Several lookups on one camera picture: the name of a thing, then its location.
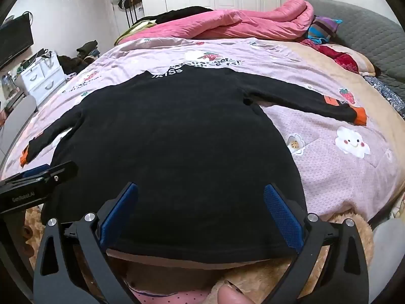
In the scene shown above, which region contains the green blanket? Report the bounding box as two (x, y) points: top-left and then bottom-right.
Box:
(114, 21), (157, 46)

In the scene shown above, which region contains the blue floral cloth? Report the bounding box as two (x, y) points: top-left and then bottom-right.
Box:
(364, 76), (405, 118)

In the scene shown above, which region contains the pink duvet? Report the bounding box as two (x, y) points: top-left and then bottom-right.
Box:
(118, 0), (317, 46)

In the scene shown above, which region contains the pile of dark clothes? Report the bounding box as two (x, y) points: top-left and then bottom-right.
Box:
(57, 40), (99, 75)

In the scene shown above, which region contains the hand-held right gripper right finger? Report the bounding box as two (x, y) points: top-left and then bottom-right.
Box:
(262, 184), (369, 304)

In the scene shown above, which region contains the grey chair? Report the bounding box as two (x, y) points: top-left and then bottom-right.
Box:
(0, 95), (37, 156)

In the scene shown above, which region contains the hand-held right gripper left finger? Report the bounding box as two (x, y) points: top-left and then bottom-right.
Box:
(33, 182), (140, 304)

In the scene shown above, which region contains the black sweater with orange cuffs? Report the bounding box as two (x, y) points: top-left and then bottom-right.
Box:
(19, 66), (368, 265)

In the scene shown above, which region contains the beige pillow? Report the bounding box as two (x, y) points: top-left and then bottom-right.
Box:
(326, 44), (377, 77)

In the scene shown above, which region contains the pink strawberry printed quilt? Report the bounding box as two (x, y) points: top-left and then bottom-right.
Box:
(0, 36), (405, 229)

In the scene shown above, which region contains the black clothes heap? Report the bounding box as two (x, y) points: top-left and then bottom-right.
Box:
(131, 6), (214, 26)

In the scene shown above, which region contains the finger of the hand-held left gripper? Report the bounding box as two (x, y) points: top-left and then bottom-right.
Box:
(0, 161), (78, 194)
(6, 164), (51, 182)

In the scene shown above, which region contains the brown plush toy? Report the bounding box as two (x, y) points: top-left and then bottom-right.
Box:
(22, 206), (374, 304)

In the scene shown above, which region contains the white drawer cabinet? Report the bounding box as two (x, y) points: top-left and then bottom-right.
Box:
(16, 51), (66, 106)

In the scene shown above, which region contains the striped colourful pillow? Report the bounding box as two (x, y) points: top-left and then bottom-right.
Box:
(307, 16), (344, 45)

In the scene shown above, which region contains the black monitor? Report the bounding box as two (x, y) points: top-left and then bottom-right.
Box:
(0, 14), (34, 70)

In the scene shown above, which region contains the red floral cloth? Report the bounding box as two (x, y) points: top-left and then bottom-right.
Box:
(300, 38), (359, 73)

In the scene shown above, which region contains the pink dotted cloth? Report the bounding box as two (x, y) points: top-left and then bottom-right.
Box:
(131, 288), (219, 304)

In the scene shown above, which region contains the grey quilted headboard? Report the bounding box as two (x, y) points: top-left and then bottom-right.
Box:
(294, 0), (405, 99)

